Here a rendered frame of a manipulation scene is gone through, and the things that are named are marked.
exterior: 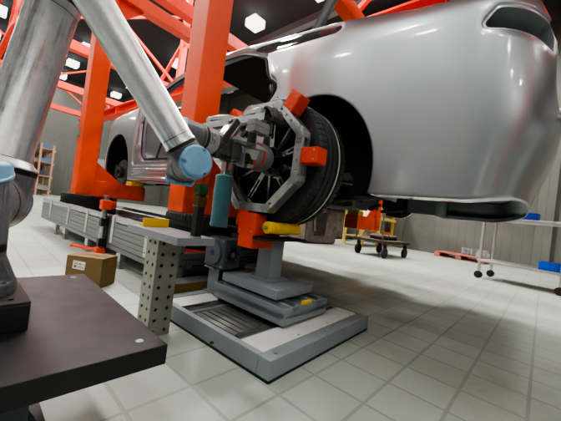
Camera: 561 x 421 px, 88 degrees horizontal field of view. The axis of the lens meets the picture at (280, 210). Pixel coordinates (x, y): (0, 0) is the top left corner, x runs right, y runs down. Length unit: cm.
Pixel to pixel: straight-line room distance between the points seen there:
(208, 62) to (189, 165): 114
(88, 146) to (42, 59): 256
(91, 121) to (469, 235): 883
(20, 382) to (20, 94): 64
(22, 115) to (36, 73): 11
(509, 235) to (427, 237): 192
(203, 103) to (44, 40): 96
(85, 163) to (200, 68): 199
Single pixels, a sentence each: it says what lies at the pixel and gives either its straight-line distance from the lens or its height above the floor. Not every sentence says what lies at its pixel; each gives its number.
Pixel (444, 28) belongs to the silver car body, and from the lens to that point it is 171.
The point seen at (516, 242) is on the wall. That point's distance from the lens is 941.
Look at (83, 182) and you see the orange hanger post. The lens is 350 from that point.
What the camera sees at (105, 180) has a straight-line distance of 358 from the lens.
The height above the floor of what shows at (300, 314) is 12.
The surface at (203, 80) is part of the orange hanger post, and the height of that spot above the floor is 127.
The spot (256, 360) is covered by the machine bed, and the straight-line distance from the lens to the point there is 116.
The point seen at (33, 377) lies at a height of 30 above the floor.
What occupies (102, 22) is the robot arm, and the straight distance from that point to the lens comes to 91.
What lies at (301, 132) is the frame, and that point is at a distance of 132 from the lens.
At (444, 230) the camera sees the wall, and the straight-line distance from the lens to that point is 963.
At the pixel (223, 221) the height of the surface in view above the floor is 51.
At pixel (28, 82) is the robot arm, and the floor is 82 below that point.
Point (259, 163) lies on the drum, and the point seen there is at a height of 81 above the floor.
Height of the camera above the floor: 58
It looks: 1 degrees up
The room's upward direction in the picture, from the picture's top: 7 degrees clockwise
